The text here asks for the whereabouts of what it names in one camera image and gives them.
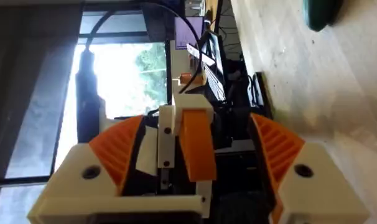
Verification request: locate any green disc with holes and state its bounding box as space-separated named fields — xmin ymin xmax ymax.
xmin=302 ymin=0 xmax=345 ymax=32

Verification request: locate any monitor with lit screen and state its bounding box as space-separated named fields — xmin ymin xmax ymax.
xmin=174 ymin=16 xmax=205 ymax=50

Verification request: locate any black cable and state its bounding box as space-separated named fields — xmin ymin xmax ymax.
xmin=75 ymin=1 xmax=203 ymax=144

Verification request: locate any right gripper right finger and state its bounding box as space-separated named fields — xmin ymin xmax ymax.
xmin=249 ymin=112 xmax=370 ymax=224

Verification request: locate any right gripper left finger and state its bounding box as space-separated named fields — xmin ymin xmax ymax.
xmin=27 ymin=114 xmax=146 ymax=224

